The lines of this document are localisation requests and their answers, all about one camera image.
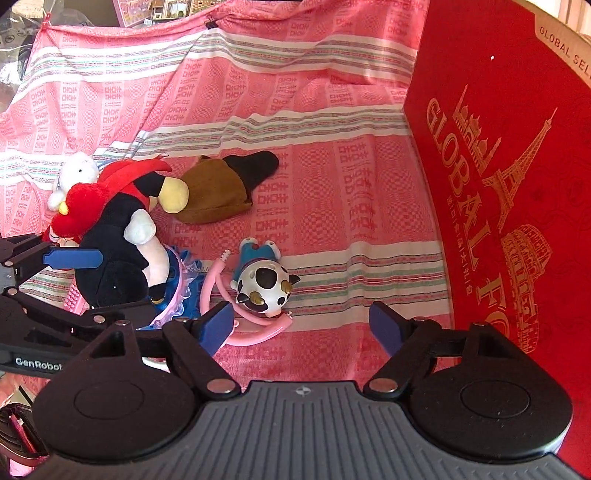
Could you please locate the blue white toy disc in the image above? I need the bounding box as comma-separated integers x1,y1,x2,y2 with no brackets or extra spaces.
139,247,206,330

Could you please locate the cow figurine with blue hat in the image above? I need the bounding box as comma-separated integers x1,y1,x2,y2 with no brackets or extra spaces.
229,237,301,319

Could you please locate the white fluffy plush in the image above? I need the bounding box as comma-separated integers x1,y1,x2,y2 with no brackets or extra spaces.
48,152,100,210

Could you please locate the red cardboard box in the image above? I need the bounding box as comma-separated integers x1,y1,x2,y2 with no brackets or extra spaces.
403,0,591,467

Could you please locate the pink toy phone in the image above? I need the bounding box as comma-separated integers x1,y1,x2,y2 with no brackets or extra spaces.
62,284,90,315

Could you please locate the pink patterned blanket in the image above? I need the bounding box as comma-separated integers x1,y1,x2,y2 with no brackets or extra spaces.
0,0,458,388

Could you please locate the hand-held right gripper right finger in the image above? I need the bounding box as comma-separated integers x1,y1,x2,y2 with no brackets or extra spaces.
364,301,518,400

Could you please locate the clear plastic bag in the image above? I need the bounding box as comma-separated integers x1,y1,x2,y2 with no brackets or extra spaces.
0,0,47,84

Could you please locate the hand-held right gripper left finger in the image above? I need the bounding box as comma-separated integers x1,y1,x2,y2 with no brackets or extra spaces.
81,301,243,398

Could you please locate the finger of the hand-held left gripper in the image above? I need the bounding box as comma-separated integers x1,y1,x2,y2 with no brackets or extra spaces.
69,299,185,332
0,233,103,278

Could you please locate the black mouse plush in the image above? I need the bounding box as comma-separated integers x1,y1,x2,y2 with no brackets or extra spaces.
74,157,190,309

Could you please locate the red plush with yellow nose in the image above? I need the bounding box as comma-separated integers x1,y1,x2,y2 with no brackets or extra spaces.
50,182,112,245

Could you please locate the colourful printed box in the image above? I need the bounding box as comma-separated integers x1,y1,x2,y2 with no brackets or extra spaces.
113,0,195,24

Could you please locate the brown plush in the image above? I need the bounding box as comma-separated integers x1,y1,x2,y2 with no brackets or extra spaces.
175,151,280,224

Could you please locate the pink toy stethoscope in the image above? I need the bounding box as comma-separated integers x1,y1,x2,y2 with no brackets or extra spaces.
198,249,295,348

